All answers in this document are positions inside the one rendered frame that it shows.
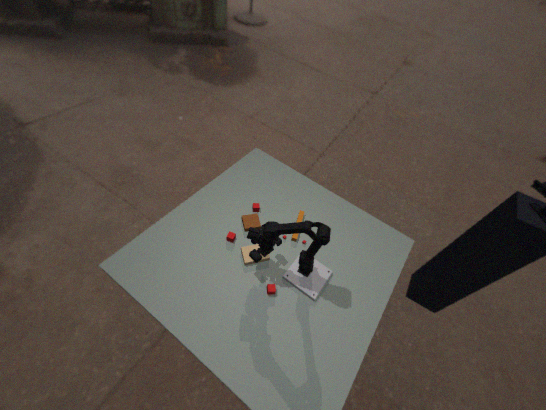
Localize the orange rectangular block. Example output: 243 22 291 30
291 210 304 242

